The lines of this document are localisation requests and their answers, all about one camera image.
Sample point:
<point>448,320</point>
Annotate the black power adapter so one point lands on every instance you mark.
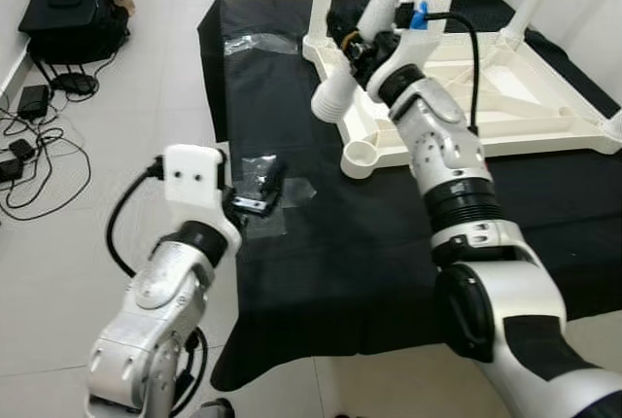
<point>34,101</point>

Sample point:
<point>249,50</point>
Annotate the clear plastic bag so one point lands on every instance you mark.
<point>292,194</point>
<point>260,45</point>

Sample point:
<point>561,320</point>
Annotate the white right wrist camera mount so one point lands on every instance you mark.
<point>428,34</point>

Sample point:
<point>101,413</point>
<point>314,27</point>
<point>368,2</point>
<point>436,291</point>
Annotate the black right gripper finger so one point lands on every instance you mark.
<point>343,31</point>

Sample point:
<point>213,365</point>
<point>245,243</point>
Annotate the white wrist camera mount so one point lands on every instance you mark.
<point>428,34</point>
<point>194,175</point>

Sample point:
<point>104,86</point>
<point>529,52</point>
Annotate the black case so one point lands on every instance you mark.
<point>73,21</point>

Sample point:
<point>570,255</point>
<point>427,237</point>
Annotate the black power strip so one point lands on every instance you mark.
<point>17,160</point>

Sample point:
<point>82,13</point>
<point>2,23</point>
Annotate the white plastic children table top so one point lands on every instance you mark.
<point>544,117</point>

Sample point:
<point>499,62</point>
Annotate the black oval floor object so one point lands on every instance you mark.
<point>73,85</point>

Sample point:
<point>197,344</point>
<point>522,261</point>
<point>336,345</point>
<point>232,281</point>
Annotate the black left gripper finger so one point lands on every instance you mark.
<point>272,183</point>

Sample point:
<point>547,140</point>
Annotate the black tablecloth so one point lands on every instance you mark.
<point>330,272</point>

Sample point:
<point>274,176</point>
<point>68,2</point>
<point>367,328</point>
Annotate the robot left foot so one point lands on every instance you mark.
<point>212,409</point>

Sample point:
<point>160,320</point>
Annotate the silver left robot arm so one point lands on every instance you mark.
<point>155,321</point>

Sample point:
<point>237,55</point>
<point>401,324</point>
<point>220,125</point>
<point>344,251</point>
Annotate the tan rubber band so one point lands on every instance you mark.
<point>350,41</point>

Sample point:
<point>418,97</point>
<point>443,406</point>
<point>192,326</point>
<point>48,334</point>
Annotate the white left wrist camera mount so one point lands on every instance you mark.
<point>194,175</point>

